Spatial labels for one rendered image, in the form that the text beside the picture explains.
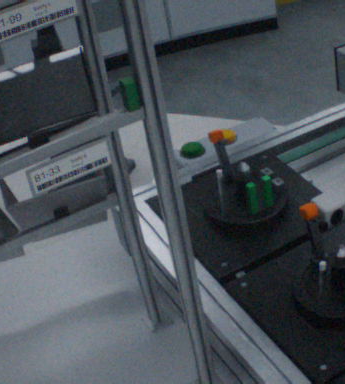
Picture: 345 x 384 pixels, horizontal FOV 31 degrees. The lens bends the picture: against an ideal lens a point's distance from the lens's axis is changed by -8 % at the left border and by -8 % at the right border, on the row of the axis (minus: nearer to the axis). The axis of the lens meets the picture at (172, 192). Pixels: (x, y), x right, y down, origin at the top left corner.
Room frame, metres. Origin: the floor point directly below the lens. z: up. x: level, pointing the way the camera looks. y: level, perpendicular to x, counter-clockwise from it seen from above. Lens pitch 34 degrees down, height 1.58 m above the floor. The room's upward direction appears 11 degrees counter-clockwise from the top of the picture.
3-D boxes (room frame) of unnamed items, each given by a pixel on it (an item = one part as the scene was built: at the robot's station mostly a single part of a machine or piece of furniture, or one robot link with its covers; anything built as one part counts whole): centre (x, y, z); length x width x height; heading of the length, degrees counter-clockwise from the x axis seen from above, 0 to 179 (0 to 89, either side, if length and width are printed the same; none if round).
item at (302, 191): (0.83, -0.11, 0.96); 0.24 x 0.24 x 0.02; 20
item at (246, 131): (1.06, -0.12, 0.93); 0.21 x 0.07 x 0.06; 110
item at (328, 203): (0.77, -0.24, 0.97); 0.05 x 0.05 x 0.04; 20
